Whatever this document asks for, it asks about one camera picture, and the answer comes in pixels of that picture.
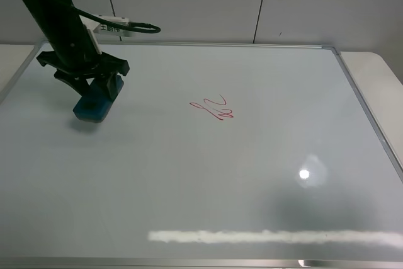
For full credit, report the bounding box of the blue whiteboard eraser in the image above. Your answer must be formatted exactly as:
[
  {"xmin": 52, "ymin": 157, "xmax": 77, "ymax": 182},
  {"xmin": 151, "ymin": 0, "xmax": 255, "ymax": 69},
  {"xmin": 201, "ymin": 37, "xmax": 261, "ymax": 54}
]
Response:
[{"xmin": 73, "ymin": 75, "xmax": 124, "ymax": 123}]

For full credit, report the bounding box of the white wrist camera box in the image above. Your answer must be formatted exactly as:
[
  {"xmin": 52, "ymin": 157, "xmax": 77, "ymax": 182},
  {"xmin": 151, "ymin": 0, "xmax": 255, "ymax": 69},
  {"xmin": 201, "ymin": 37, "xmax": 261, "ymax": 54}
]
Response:
[{"xmin": 80, "ymin": 15, "xmax": 134, "ymax": 55}]

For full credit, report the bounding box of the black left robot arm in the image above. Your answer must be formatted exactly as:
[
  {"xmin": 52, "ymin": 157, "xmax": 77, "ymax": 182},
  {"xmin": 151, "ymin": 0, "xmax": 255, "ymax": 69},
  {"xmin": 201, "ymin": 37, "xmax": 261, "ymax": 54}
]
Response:
[{"xmin": 22, "ymin": 0, "xmax": 129, "ymax": 101}]

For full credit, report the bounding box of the white whiteboard with aluminium frame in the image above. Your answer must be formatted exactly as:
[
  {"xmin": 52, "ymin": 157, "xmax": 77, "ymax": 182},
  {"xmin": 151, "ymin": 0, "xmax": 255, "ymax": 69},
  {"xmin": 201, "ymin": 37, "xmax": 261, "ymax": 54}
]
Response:
[{"xmin": 1, "ymin": 44, "xmax": 402, "ymax": 268}]

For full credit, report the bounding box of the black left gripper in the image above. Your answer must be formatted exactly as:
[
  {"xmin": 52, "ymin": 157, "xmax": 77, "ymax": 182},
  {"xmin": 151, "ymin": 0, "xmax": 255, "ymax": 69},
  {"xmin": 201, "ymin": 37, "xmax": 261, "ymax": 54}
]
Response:
[{"xmin": 37, "ymin": 51, "xmax": 130, "ymax": 101}]

